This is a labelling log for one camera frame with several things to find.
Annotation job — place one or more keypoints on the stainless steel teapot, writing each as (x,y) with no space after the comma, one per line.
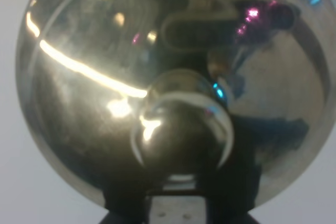
(227,100)

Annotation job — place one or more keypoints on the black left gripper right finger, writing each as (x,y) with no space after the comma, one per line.
(220,215)

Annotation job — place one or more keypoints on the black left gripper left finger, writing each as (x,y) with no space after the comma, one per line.
(123,216)

